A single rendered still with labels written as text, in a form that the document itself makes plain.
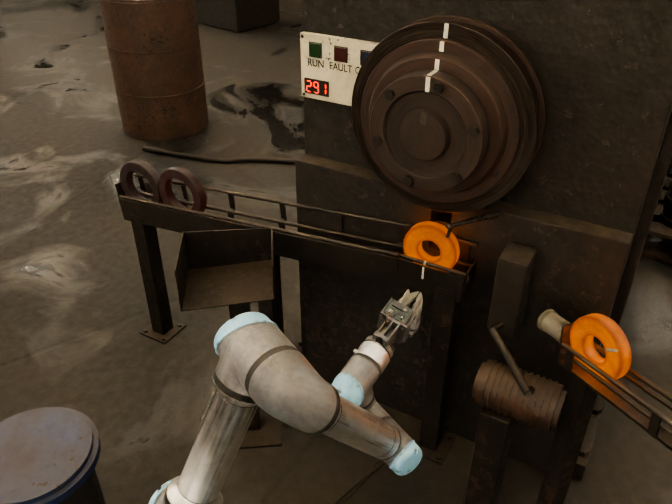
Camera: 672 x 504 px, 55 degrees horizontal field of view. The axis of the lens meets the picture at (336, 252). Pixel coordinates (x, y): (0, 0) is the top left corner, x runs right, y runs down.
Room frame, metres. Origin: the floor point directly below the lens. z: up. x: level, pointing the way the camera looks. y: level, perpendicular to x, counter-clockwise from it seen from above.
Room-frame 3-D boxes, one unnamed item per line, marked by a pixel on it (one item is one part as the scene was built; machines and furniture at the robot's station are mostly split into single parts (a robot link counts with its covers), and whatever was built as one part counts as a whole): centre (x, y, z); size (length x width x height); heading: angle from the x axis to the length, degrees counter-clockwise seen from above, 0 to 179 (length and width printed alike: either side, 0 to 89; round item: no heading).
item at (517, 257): (1.38, -0.47, 0.68); 0.11 x 0.08 x 0.24; 150
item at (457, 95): (1.40, -0.21, 1.11); 0.28 x 0.06 x 0.28; 60
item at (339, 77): (1.75, -0.02, 1.15); 0.26 x 0.02 x 0.18; 60
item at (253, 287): (1.52, 0.31, 0.36); 0.26 x 0.20 x 0.72; 95
